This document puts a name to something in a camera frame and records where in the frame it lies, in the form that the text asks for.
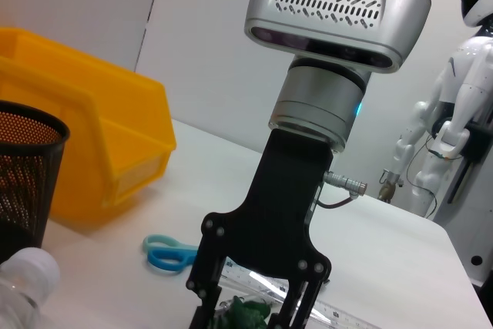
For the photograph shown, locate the white humanoid robot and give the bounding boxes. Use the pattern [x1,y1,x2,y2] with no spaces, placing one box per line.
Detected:
[392,0,493,218]

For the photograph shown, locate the green plastic wrapper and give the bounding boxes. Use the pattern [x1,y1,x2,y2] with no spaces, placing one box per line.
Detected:
[207,294,273,329]

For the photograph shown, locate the blue scissors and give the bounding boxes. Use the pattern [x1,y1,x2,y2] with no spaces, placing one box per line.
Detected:
[142,233,200,274]

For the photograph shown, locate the transparent plastic ruler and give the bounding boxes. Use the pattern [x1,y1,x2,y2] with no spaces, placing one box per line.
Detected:
[221,259,382,329]

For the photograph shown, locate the clear green-label water bottle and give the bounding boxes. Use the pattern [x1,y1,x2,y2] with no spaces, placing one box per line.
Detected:
[0,247,62,329]

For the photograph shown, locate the black mesh pen holder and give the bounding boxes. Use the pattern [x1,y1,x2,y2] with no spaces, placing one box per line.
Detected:
[0,100,71,264]

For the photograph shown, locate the yellow plastic bin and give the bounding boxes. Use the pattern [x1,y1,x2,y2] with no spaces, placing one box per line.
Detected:
[0,27,178,226]

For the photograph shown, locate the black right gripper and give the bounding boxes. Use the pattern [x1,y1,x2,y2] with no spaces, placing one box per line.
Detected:
[186,128,334,329]

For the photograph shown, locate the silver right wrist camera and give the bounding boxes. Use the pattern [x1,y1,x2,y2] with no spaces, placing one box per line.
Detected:
[243,0,431,75]

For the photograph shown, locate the grey robot stand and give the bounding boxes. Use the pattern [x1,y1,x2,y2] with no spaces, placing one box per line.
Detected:
[434,120,493,291]

